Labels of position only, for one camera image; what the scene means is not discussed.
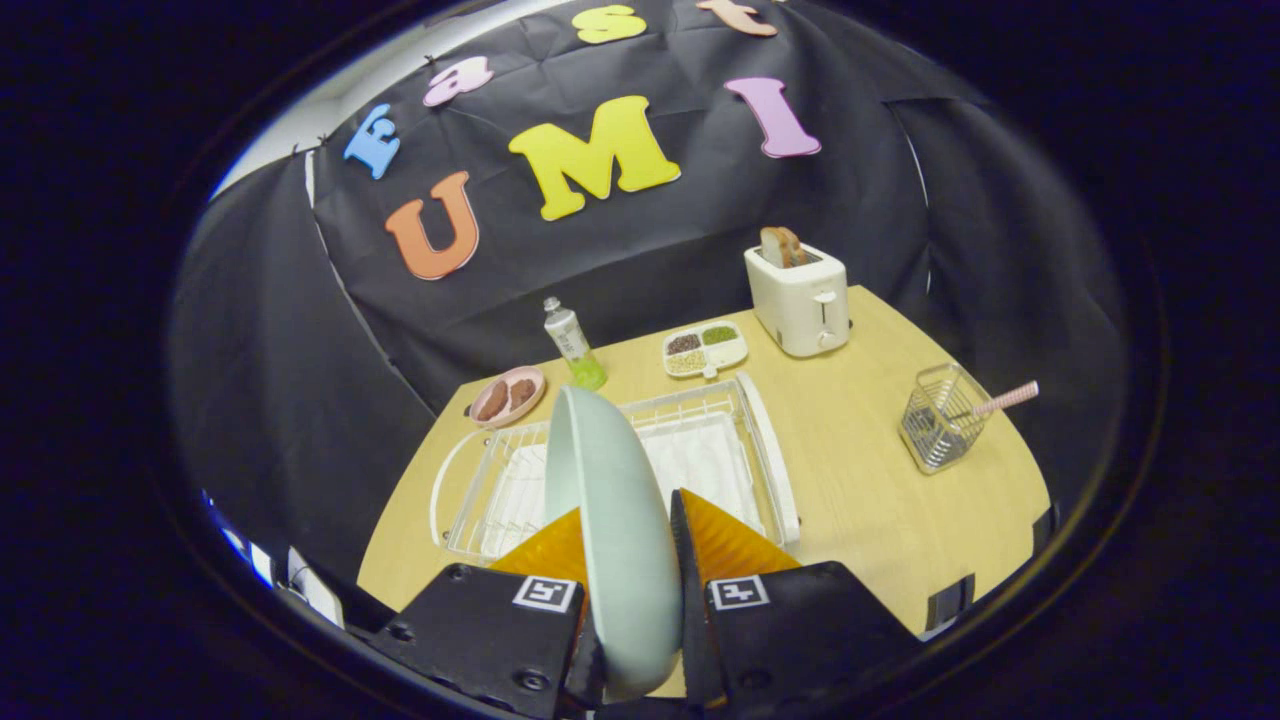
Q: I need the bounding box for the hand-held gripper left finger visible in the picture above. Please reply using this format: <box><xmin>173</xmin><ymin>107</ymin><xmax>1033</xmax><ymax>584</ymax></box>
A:
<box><xmin>365</xmin><ymin>505</ymin><xmax>606</xmax><ymax>720</ymax></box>

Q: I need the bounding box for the white toaster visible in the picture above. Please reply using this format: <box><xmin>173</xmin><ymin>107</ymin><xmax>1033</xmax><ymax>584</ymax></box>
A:
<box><xmin>743</xmin><ymin>243</ymin><xmax>851</xmax><ymax>359</ymax></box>

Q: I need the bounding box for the white wire dish rack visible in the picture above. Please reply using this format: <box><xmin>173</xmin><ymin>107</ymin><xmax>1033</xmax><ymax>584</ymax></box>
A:
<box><xmin>430</xmin><ymin>372</ymin><xmax>801</xmax><ymax>566</ymax></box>

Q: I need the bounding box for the light green plate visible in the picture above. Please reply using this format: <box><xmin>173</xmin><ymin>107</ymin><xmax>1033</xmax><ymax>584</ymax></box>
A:
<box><xmin>543</xmin><ymin>385</ymin><xmax>686</xmax><ymax>701</ymax></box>

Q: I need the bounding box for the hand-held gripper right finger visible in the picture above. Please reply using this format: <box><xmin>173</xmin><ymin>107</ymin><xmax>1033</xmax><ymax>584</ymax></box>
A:
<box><xmin>668</xmin><ymin>488</ymin><xmax>923</xmax><ymax>713</ymax></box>

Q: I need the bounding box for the pink striped handle spoon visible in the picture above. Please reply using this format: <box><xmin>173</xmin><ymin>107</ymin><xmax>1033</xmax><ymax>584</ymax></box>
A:
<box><xmin>968</xmin><ymin>380</ymin><xmax>1040</xmax><ymax>419</ymax></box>

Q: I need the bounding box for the brown toast slice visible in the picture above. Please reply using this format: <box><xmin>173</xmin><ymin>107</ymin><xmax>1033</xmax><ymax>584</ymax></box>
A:
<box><xmin>759</xmin><ymin>226</ymin><xmax>807</xmax><ymax>269</ymax></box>

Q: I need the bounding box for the clear bottle green drink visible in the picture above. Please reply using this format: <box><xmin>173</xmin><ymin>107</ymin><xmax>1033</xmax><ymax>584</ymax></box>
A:
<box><xmin>543</xmin><ymin>296</ymin><xmax>608</xmax><ymax>391</ymax></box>

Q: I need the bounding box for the white divided bean tray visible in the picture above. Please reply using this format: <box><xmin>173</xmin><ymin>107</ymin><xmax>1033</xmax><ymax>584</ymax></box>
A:
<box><xmin>662</xmin><ymin>320</ymin><xmax>749</xmax><ymax>381</ymax></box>

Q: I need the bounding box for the clear wire basket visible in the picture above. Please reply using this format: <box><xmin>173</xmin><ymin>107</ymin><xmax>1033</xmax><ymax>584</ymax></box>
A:
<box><xmin>898</xmin><ymin>363</ymin><xmax>994</xmax><ymax>476</ymax></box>

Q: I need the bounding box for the pink plate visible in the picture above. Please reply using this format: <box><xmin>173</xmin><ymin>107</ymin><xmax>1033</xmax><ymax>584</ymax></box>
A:
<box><xmin>466</xmin><ymin>365</ymin><xmax>547</xmax><ymax>429</ymax></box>

